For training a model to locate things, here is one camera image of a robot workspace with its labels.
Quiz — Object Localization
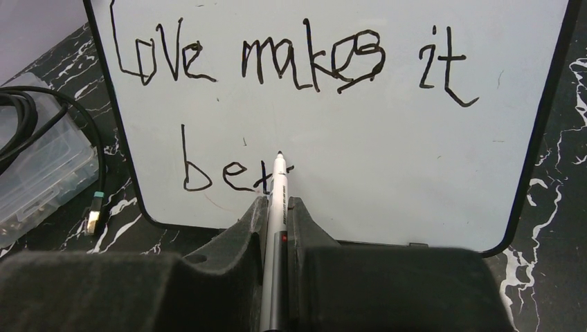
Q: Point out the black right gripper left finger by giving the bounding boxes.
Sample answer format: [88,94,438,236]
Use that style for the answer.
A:
[1,196,268,331]

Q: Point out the coiled black cable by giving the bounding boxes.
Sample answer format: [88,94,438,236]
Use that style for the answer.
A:
[0,85,109,237]

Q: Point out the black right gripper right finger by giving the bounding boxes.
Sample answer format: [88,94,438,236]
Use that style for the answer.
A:
[287,197,513,331]

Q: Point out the small whiteboard black frame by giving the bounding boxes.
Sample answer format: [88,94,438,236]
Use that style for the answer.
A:
[84,1,581,256]

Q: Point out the white whiteboard marker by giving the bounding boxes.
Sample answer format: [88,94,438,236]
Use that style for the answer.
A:
[259,151,288,331]

